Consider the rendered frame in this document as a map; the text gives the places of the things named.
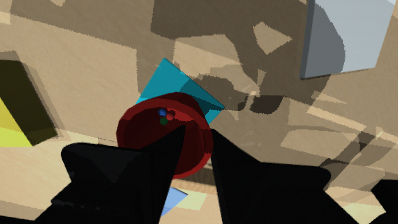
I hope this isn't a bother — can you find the dark red cup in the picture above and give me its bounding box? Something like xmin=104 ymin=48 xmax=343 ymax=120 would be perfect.
xmin=116 ymin=92 xmax=214 ymax=179

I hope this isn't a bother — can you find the tan wooden flat bar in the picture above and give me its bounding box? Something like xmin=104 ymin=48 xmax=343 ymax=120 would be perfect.
xmin=170 ymin=167 xmax=218 ymax=196

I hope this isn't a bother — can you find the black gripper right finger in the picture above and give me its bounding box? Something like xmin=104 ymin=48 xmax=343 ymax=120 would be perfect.
xmin=211 ymin=129 xmax=331 ymax=224

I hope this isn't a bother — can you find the yellow rectangular block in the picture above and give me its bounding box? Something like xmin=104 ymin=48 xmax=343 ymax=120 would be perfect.
xmin=0 ymin=59 xmax=58 ymax=147

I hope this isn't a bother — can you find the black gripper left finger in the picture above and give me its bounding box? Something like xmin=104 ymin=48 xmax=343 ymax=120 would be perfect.
xmin=61 ymin=125 xmax=186 ymax=224

